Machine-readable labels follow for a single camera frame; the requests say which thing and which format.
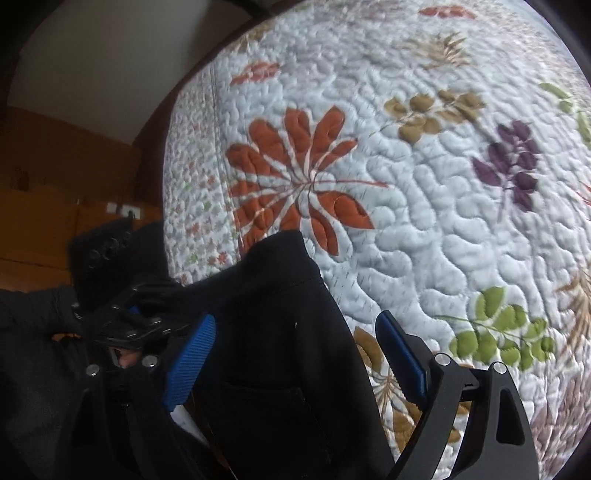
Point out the black pants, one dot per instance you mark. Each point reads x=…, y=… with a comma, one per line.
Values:
x=284, y=393

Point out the left hand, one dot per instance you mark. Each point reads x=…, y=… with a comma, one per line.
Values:
x=127, y=358

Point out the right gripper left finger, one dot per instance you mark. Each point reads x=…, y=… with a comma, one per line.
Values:
x=185, y=365

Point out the floral quilted bedspread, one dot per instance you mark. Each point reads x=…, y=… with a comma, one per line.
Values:
x=435, y=155

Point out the wooden cabinet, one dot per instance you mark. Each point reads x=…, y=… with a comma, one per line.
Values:
x=59, y=181

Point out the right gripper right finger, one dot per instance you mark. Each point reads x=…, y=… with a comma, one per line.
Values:
x=407, y=356

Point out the black left sleeve forearm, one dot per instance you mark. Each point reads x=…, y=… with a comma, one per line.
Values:
x=38, y=315

